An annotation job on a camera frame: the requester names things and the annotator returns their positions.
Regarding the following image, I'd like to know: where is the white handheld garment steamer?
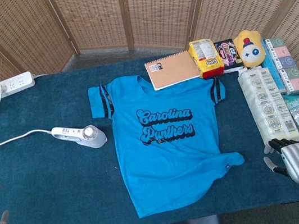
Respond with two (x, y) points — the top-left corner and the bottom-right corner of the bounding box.
(50, 119), (110, 156)

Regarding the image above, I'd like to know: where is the blue Carolina Panthers t-shirt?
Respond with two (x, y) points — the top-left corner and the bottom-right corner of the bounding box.
(85, 59), (252, 223)

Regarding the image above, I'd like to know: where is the long white tissue pack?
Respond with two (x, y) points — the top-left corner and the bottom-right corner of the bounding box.
(236, 63), (299, 157)

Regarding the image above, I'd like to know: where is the dark teal table cloth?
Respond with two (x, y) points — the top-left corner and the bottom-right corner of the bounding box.
(0, 33), (299, 224)

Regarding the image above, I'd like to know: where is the pastel tissue multi-pack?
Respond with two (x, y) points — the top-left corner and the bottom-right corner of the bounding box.
(257, 33), (299, 99)

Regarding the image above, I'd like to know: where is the white power strip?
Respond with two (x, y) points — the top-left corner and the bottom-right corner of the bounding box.
(0, 70), (38, 101)

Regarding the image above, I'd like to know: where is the yellow plush toy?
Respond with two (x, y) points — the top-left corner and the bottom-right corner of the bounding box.
(231, 26), (270, 71)

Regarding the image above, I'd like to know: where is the black snack packet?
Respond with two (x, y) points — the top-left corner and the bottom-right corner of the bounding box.
(213, 36), (246, 74)

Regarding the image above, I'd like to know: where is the yellow snack bag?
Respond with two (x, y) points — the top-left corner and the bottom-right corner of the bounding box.
(186, 36), (227, 82)

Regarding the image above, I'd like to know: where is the kraft spiral notebook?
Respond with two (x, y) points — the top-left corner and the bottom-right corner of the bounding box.
(143, 48), (203, 93)

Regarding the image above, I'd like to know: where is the wicker folding screen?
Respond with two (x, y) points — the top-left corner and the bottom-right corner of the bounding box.
(0, 0), (299, 159)

